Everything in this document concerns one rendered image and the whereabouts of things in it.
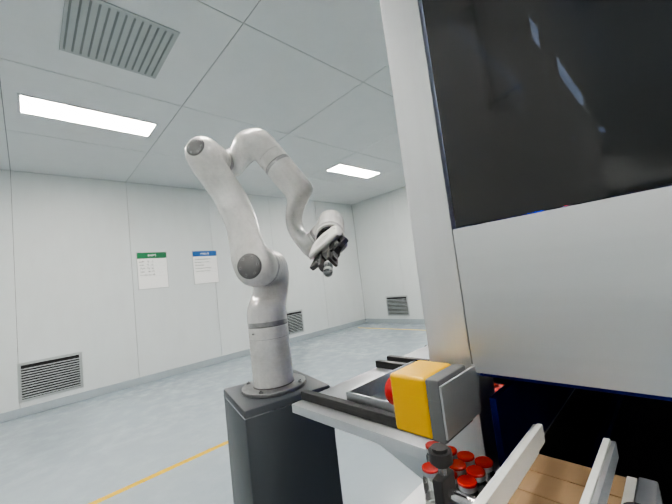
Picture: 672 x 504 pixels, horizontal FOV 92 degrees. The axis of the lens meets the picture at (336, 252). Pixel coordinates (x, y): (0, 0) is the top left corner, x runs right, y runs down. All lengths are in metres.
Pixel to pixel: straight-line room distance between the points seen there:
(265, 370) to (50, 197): 4.94
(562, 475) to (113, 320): 5.38
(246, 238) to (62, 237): 4.69
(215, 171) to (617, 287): 0.95
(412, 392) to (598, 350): 0.20
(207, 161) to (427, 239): 0.74
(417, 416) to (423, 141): 0.37
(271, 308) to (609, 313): 0.79
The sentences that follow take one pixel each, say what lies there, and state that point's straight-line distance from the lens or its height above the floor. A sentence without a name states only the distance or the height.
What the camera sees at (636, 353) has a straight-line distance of 0.45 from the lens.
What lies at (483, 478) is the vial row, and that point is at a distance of 0.47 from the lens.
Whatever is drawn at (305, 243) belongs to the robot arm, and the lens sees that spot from 0.99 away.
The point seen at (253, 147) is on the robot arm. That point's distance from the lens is 1.08.
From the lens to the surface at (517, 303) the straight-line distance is 0.46.
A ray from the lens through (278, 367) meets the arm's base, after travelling 1.01.
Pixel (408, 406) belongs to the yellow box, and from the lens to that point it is 0.46.
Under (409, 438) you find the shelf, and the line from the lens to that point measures 0.65.
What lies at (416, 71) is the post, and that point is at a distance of 0.57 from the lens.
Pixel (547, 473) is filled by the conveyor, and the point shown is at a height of 0.93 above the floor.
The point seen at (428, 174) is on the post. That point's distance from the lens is 0.51.
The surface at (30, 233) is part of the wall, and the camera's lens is 5.57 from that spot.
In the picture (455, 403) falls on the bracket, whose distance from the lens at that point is 0.45.
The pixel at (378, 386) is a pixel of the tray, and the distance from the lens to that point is 0.84.
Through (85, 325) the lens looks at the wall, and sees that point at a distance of 5.51.
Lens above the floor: 1.16
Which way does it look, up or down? 5 degrees up
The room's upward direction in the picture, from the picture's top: 7 degrees counter-clockwise
